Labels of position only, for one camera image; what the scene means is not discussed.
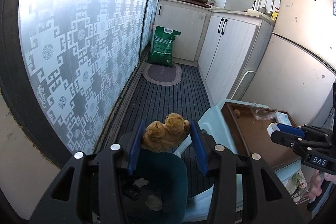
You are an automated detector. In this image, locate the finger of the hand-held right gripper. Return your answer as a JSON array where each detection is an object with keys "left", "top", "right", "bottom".
[
  {"left": 276, "top": 123, "right": 335, "bottom": 138},
  {"left": 270, "top": 131, "right": 334, "bottom": 159}
]

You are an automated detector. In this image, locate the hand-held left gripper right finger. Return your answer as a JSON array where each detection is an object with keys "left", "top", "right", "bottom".
[{"left": 190, "top": 121, "right": 308, "bottom": 224}]

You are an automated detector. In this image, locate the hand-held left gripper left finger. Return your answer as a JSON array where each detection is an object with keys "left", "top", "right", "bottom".
[{"left": 29, "top": 120, "right": 146, "bottom": 224}]

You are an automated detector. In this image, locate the blue white wipes packet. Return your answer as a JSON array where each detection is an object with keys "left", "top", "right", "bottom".
[{"left": 274, "top": 112, "right": 292, "bottom": 127}]

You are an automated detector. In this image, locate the white round plastic lid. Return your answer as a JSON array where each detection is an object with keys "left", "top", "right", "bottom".
[{"left": 267, "top": 124, "right": 280, "bottom": 137}]

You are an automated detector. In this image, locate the clear plastic wrapper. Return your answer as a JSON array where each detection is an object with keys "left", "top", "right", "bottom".
[{"left": 249, "top": 102, "right": 276, "bottom": 122}]

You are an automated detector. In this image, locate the white tissue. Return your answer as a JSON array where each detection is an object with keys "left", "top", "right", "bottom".
[{"left": 133, "top": 177, "right": 150, "bottom": 188}]

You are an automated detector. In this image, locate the brown wooden tray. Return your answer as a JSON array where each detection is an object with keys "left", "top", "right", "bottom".
[{"left": 220, "top": 101, "right": 302, "bottom": 170}]

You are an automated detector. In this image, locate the dark teal plastic bin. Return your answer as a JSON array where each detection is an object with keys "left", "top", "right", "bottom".
[{"left": 91, "top": 147, "right": 188, "bottom": 224}]

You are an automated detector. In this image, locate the black printed packet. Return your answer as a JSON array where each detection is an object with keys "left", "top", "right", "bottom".
[{"left": 124, "top": 185, "right": 141, "bottom": 199}]

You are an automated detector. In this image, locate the white paper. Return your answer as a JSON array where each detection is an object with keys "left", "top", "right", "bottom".
[{"left": 146, "top": 195, "right": 164, "bottom": 212}]

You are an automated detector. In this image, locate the person's right hand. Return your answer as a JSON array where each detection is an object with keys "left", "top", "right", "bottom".
[{"left": 308, "top": 171, "right": 326, "bottom": 201}]

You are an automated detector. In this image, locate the plastic bag of vegetables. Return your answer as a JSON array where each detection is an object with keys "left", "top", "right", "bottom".
[{"left": 285, "top": 169, "right": 310, "bottom": 205}]

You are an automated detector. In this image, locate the light blue plastic stool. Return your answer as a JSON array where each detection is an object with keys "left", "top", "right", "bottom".
[{"left": 172, "top": 99, "right": 310, "bottom": 223}]

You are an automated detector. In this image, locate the grey striped floor mat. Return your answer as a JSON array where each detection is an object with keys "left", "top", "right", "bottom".
[{"left": 101, "top": 63, "right": 242, "bottom": 222}]

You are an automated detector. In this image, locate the grey oval floor mat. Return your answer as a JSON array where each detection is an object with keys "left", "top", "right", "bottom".
[{"left": 142, "top": 63, "right": 183, "bottom": 86}]

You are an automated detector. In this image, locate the silver fridge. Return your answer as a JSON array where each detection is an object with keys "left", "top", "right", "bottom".
[{"left": 236, "top": 0, "right": 336, "bottom": 130}]

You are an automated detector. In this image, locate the green rice bag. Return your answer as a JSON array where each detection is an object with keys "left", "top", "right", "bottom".
[{"left": 149, "top": 26, "right": 181, "bottom": 67}]

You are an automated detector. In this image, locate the white two-door cabinet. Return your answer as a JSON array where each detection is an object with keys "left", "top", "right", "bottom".
[{"left": 198, "top": 10, "right": 276, "bottom": 98}]

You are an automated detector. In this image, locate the patterned frosted glass door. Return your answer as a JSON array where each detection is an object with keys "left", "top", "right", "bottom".
[{"left": 18, "top": 0, "right": 171, "bottom": 159}]

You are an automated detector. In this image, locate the white stove cabinet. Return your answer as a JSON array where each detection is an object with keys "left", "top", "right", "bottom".
[{"left": 154, "top": 0, "right": 213, "bottom": 62}]

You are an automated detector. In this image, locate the metal strainer ladle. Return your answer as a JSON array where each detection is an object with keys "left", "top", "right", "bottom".
[{"left": 253, "top": 0, "right": 279, "bottom": 17}]

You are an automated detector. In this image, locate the white folded frame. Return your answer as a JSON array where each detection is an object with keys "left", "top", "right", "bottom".
[{"left": 227, "top": 70, "right": 256, "bottom": 104}]

